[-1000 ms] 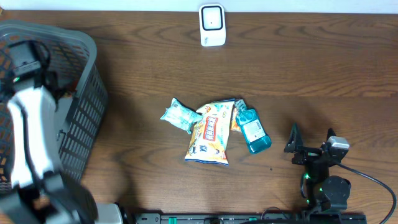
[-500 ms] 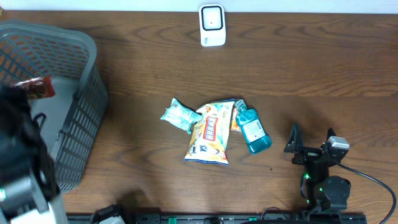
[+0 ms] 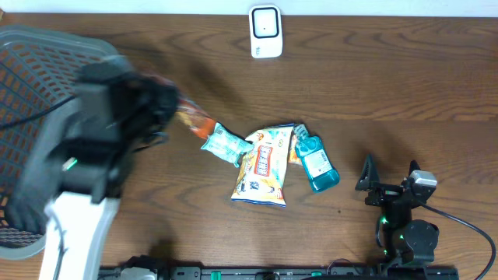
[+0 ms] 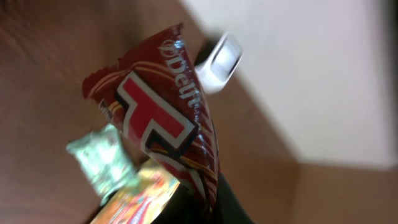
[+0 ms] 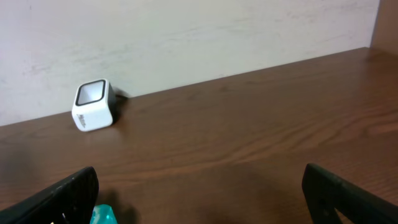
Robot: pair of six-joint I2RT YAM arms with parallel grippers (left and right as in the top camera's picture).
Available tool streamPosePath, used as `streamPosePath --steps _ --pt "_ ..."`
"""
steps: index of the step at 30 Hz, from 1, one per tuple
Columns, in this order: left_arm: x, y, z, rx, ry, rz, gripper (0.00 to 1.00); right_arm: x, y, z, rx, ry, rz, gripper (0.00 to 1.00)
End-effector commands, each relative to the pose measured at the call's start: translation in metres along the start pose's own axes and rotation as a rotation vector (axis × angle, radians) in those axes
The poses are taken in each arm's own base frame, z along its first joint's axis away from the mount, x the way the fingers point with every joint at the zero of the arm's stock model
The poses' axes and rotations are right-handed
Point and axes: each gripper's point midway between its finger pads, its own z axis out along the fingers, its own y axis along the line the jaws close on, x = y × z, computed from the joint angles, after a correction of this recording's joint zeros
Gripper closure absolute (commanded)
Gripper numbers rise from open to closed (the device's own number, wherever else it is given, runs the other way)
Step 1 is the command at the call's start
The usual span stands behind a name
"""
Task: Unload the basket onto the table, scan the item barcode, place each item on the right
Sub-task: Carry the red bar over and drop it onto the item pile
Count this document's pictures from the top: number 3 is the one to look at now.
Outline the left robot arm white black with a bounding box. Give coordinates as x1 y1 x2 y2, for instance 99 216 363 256
5 56 180 279

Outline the grey plastic shopping basket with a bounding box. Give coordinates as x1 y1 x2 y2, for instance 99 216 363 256
0 23 121 261

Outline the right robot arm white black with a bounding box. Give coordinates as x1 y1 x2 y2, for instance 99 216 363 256
355 155 439 266

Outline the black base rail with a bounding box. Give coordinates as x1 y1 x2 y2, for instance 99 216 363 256
96 266 459 280

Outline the white barcode scanner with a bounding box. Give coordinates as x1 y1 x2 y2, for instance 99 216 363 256
248 5 283 59

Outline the orange tissue pack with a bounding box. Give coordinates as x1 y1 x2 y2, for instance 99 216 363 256
288 135 302 166

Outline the red Top chocolate bar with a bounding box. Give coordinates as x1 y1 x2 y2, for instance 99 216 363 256
176 96 216 139

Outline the teal snack packet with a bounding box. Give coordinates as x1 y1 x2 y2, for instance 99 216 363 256
201 123 254 167

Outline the yellow chips bag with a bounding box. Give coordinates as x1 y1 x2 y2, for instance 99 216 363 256
231 124 293 207

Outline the teal mouthwash bottle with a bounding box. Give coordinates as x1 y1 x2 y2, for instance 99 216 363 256
293 124 340 193

